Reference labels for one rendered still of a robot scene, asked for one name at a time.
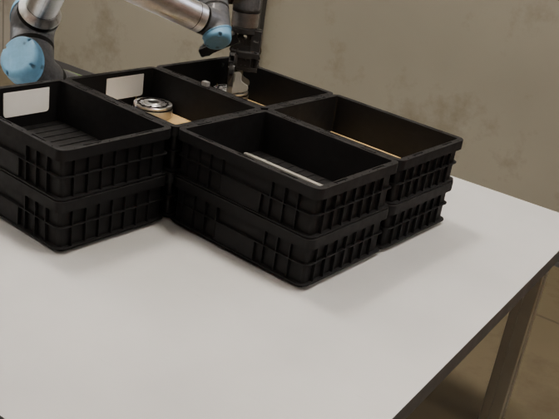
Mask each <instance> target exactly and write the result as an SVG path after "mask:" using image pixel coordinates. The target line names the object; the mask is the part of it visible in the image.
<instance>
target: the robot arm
mask: <svg viewBox="0 0 559 419"><path fill-rule="evenodd" d="M64 1H65V0H16V1H15V2H14V3H13V5H12V9H11V12H10V42H8V43H7V45H6V47H7V48H6V49H3V50H2V55H1V67H2V70H3V71H4V73H5V74H6V75H7V77H8V78H9V79H10V80H11V81H12V82H13V83H15V84H23V83H29V82H35V81H47V80H54V79H63V80H66V78H68V77H73V76H78V75H77V74H75V73H73V72H70V71H67V70H64V69H62V68H61V67H60V66H59V65H58V64H57V63H56V62H55V59H54V35H55V31H56V30H57V27H58V25H59V23H60V21H61V20H62V13H61V10H60V9H61V7H62V4H63V3H64ZM125 1H127V2H129V3H132V4H134V5H136V6H138V7H141V8H143V9H145V10H147V11H149V12H152V13H154V14H156V15H158V16H160V17H163V18H165V19H167V20H169V21H172V22H174V23H176V24H178V25H181V26H183V27H185V28H188V29H190V30H191V31H193V32H197V33H199V34H200V35H202V39H203V41H204V43H203V44H202V45H201V46H200V48H199V53H200V56H201V57H205V56H207V57H208V56H210V55H211V54H212V53H214V52H218V51H219V50H222V49H224V48H226V47H230V55H229V62H228V67H229V72H228V80H227V88H226V92H229V93H231V94H235V93H243V92H247V91H248V85H249V84H250V81H249V80H248V79H247V78H245V77H244V76H243V71H247V72H255V73H256V72H257V68H258V67H259V59H260V53H261V47H260V43H261V37H262V32H263V30H262V29H257V27H258V25H259V18H260V5H261V0H125ZM229 4H233V10H232V18H231V24H232V25H230V12H229ZM231 31H232V33H231ZM237 33H239V34H237ZM244 35H246V36H247V37H244ZM236 70H237V71H236Z"/></svg>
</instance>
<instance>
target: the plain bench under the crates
mask: <svg viewBox="0 0 559 419"><path fill-rule="evenodd" d="M450 176H451V175H450ZM451 177H453V186H452V189H451V190H450V191H448V192H447V193H446V194H445V198H444V200H446V201H447V203H446V204H445V205H443V208H442V212H441V216H442V217H443V221H441V222H439V223H437V224H435V225H433V226H431V227H429V228H427V229H425V230H423V231H421V232H418V233H416V234H414V235H412V236H410V237H408V238H406V239H404V240H402V241H400V242H398V243H396V244H394V245H391V246H389V247H387V248H385V249H380V250H379V251H378V252H377V253H376V254H373V255H371V256H369V257H367V258H365V259H362V260H360V261H358V262H357V263H355V264H352V265H350V266H348V267H347V268H345V269H342V270H340V271H338V272H336V273H334V274H331V275H330V276H328V277H326V278H324V279H321V280H320V281H318V282H316V283H313V284H311V285H309V286H307V287H297V286H295V285H293V284H291V283H289V282H288V281H286V280H284V279H282V278H280V277H278V276H276V275H274V274H272V273H271V272H269V271H267V270H265V269H262V268H261V267H259V266H257V265H256V264H253V263H251V262H250V261H248V260H246V259H243V258H241V257H240V256H239V255H237V254H234V253H232V252H230V251H229V250H227V249H225V248H223V247H221V246H219V245H218V244H215V243H213V242H211V241H209V240H208V239H206V238H204V237H202V236H200V235H198V234H196V233H194V232H192V231H191V230H189V229H187V228H185V227H183V226H181V225H180V224H178V223H176V222H175V221H173V220H172V219H171V217H164V216H162V219H159V220H157V221H154V222H152V223H150V224H145V225H142V226H140V227H137V228H134V229H130V230H127V231H124V232H121V233H119V234H114V235H112V236H109V237H105V238H103V239H99V240H96V241H93V242H91V243H88V244H83V245H80V246H77V247H75V248H72V249H68V250H64V251H56V250H55V249H52V248H50V247H48V246H47V245H45V244H44V243H42V242H41V241H39V240H38V239H35V238H34V237H32V236H31V235H30V234H28V233H26V232H25V231H23V230H21V229H19V228H18V227H17V226H15V225H14V224H12V223H10V222H8V221H7V220H5V219H4V218H2V217H1V216H0V419H406V418H407V417H408V416H409V415H410V414H411V413H412V412H413V411H414V410H415V409H416V408H417V407H418V406H419V405H420V404H421V403H422V402H423V400H424V399H425V398H426V397H427V396H428V395H429V394H430V393H431V392H432V391H433V390H434V389H435V388H436V387H437V386H438V385H439V384H440V383H441V382H442V381H443V380H444V379H445V377H446V376H447V375H448V374H449V373H450V372H451V371H452V370H453V369H454V368H455V367H456V366H457V365H458V364H459V363H460V362H461V361H462V360H463V359H464V358H465V357H466V356H467V355H468V354H469V353H470V352H471V351H472V350H473V349H474V348H475V347H476V346H477V345H478V344H479V343H480V342H481V341H482V340H483V339H484V338H485V337H486V336H487V335H488V334H489V332H490V331H491V330H492V329H493V328H494V327H495V326H496V325H497V324H498V323H499V322H500V321H501V320H502V319H503V318H504V317H505V316H506V315H507V314H508V313H509V314H508V317H507V322H506V325H505V328H504V331H503V335H502V340H501V342H500V346H499V349H498V351H497V356H496V360H495V363H494V366H493V369H492V374H491V376H490V380H489V383H488V386H487V391H486V394H485V397H484V400H483V403H482V408H481V411H480V414H479V418H478V419H503V418H504V416H505V412H506V410H507V405H508V402H509V399H510V396H511V394H512V389H513V386H514V382H515V380H516V377H517V372H518V369H519V367H520V364H521V360H522V356H523V353H524V350H525V347H526V345H527V340H528V337H529V334H530V331H531V328H532V323H533V320H534V318H535V315H536V311H537V307H538V304H539V301H540V298H541V296H542V290H543V288H544V285H545V282H546V279H547V274H548V271H549V270H550V269H551V268H552V267H553V266H554V265H555V264H556V262H557V261H558V260H559V213H558V212H556V211H553V210H550V209H546V208H543V207H541V206H539V205H535V204H532V203H529V202H526V201H524V200H520V199H517V198H514V197H512V196H510V195H505V194H503V193H500V192H497V191H495V190H490V189H488V188H486V187H483V186H480V185H476V184H474V183H471V182H468V181H465V180H461V179H459V178H457V177H454V176H451Z"/></svg>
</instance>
